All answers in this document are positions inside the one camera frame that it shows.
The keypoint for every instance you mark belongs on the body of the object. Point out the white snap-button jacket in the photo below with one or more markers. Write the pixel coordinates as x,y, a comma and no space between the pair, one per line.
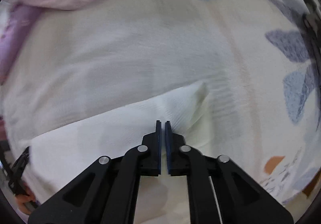
87,85

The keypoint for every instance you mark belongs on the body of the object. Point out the floral printed bed sheet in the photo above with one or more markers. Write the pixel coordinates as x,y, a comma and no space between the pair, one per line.
276,88

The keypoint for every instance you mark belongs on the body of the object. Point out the person's left hand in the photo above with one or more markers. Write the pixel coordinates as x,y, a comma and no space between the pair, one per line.
22,200

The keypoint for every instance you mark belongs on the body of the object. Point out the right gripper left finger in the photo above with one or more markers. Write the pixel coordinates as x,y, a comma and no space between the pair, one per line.
107,191

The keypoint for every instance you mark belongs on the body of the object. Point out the checkered folded sweater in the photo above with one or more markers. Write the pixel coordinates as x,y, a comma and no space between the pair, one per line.
312,20

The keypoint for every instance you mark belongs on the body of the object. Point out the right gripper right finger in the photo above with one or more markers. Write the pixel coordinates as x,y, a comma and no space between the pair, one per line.
219,191

